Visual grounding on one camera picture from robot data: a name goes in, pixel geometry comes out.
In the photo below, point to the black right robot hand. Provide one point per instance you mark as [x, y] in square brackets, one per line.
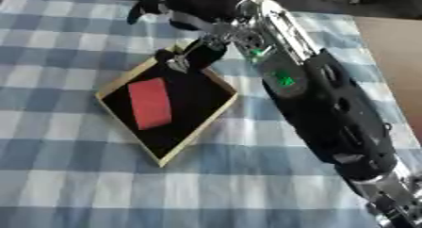
[198, 2]

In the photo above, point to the tan box with black inside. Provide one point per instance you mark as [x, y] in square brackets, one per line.
[181, 112]

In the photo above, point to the red rectangular block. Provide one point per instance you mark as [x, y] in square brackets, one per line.
[150, 103]

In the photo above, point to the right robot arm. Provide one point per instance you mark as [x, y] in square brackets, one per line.
[324, 106]

